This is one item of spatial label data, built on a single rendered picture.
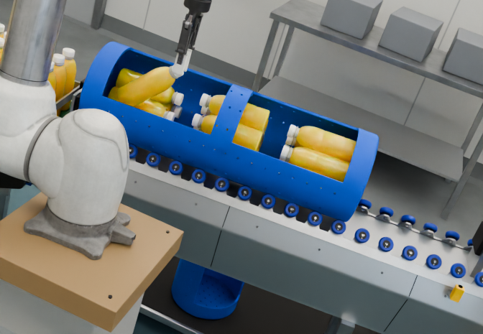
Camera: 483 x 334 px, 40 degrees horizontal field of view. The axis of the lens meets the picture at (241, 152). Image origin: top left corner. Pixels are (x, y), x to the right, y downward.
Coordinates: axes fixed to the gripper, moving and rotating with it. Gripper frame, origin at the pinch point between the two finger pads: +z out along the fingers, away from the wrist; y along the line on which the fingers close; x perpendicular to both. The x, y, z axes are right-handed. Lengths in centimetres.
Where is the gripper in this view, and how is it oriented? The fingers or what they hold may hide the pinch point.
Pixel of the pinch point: (182, 62)
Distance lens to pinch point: 195.4
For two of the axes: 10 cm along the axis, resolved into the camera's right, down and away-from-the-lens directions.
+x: -9.4, -3.4, 0.7
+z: -2.8, 8.5, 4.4
